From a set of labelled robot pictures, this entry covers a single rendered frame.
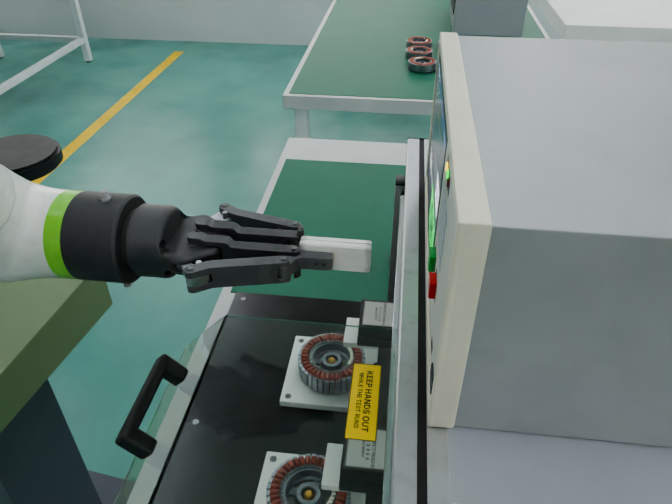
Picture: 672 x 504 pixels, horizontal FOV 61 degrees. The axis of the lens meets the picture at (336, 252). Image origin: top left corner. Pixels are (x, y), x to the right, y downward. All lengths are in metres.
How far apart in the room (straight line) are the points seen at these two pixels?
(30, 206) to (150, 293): 1.86
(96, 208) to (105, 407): 1.53
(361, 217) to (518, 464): 1.00
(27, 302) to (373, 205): 0.81
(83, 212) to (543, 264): 0.42
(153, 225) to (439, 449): 0.33
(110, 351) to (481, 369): 1.91
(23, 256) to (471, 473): 0.46
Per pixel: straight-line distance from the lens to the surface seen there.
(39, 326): 1.10
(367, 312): 0.89
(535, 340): 0.44
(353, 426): 0.57
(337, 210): 1.45
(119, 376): 2.17
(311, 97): 2.16
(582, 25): 1.35
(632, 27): 1.37
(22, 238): 0.63
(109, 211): 0.60
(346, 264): 0.57
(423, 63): 2.41
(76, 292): 1.15
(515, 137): 0.50
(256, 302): 1.15
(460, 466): 0.49
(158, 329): 2.29
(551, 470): 0.51
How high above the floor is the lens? 1.52
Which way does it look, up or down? 36 degrees down
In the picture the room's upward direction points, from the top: straight up
